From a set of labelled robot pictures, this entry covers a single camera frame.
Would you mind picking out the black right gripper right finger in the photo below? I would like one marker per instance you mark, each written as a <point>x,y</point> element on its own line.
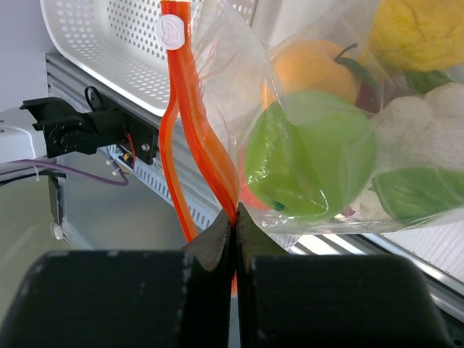
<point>330,301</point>

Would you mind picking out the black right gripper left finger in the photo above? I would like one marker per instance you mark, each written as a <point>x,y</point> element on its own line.
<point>133,298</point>

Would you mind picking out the green apple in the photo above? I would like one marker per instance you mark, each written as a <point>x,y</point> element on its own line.
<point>310,157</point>

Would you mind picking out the white cauliflower with leaves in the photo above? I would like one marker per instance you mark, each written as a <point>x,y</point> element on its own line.
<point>419,171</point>

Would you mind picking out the clear zip top bag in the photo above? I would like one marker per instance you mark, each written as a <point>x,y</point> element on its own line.
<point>215,144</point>

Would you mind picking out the orange fruit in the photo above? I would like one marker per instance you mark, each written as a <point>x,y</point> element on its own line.
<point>310,65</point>

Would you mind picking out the yellow lemon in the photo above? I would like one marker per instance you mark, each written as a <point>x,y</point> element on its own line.
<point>417,35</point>

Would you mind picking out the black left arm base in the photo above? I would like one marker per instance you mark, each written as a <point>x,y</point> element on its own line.
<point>67,130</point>

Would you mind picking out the white perforated plastic basket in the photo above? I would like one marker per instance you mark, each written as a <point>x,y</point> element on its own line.
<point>127,50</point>

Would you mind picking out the slotted cable duct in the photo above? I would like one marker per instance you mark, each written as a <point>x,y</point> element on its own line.
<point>203,208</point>

